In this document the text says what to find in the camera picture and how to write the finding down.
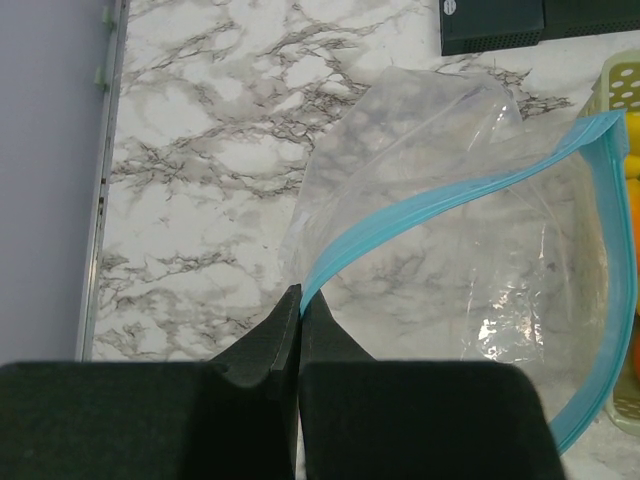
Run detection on yellow orange mango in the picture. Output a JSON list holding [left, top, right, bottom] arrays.
[[624, 175, 640, 321]]

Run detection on yellow banana bunch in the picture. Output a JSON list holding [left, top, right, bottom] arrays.
[[624, 112, 640, 179]]

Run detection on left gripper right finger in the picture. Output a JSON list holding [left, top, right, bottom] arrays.
[[298, 295, 565, 479]]

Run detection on clear zip top bag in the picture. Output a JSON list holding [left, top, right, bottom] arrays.
[[280, 67, 637, 451]]

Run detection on black flat box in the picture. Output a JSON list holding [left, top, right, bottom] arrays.
[[438, 0, 639, 56]]

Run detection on pale green plastic basket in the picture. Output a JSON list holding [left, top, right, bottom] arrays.
[[583, 50, 639, 436]]

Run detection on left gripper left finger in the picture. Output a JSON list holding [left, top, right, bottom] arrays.
[[1, 286, 301, 479]]

